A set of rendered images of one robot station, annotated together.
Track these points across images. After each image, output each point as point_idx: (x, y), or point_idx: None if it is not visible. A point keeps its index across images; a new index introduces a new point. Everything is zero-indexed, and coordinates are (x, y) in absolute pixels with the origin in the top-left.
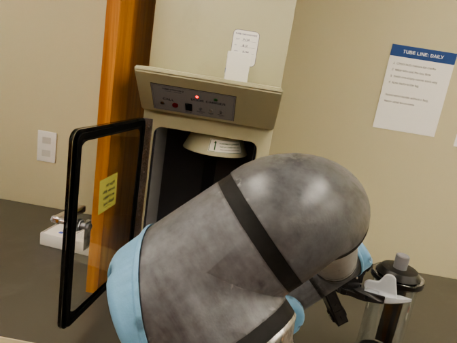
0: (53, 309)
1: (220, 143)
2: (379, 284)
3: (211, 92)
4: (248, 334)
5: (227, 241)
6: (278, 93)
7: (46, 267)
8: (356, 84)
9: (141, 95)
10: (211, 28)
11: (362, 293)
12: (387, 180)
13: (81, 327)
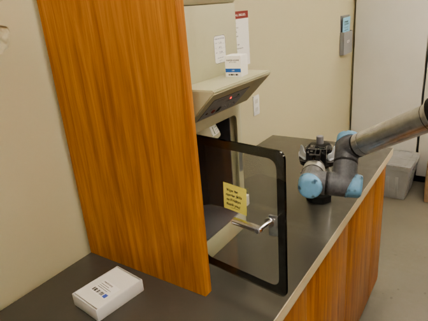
0: (227, 314)
1: (214, 127)
2: (332, 153)
3: (240, 90)
4: None
5: None
6: (269, 74)
7: (151, 318)
8: None
9: (198, 114)
10: (202, 41)
11: (332, 162)
12: None
13: (257, 300)
